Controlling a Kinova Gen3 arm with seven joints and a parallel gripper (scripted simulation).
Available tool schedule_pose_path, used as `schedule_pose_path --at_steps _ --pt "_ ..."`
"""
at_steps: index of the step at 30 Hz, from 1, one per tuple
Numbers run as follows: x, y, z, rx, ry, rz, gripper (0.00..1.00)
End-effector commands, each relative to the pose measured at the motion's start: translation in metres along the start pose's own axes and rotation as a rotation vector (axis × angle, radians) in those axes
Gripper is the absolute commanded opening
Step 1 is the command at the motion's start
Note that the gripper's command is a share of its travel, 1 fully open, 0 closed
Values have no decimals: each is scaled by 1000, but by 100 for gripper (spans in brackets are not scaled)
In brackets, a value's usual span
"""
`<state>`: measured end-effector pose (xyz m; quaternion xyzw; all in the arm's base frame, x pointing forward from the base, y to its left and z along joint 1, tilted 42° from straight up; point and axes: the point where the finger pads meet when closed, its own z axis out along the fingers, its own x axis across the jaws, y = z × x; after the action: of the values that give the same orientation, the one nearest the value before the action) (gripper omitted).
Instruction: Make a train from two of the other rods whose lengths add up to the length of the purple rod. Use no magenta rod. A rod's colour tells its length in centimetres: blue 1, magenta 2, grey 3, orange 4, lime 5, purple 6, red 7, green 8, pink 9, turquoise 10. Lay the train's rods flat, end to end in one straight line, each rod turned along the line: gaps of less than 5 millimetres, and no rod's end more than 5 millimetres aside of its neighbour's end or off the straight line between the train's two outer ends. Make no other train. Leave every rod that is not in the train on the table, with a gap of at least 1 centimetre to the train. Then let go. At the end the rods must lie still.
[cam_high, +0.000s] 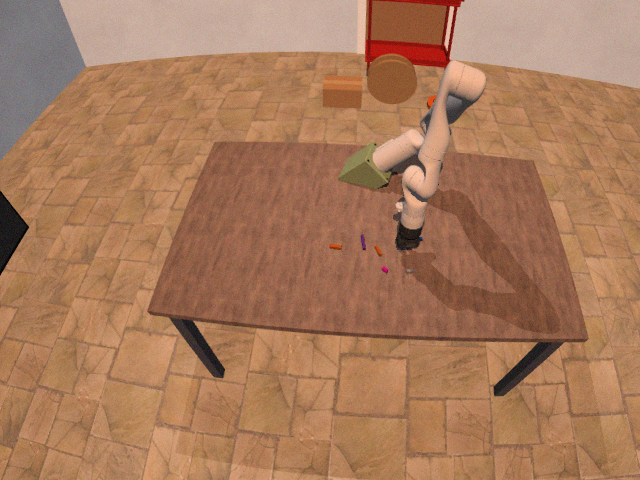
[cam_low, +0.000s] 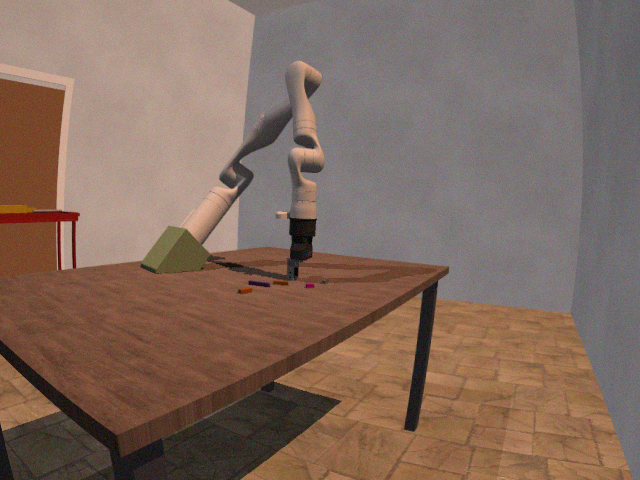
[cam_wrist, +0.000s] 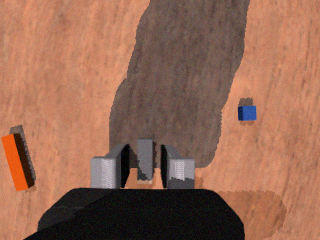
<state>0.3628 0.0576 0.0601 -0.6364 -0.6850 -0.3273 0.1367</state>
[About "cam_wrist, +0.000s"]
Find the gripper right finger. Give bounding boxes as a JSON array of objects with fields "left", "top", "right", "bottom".
[{"left": 161, "top": 144, "right": 195, "bottom": 189}]

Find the orange rod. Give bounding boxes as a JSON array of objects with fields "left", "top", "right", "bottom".
[{"left": 1, "top": 133, "right": 34, "bottom": 191}]

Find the small blue cube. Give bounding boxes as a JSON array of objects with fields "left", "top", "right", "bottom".
[{"left": 238, "top": 106, "right": 257, "bottom": 121}]

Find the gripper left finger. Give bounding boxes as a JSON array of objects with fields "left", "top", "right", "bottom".
[{"left": 90, "top": 144, "right": 129, "bottom": 189}]

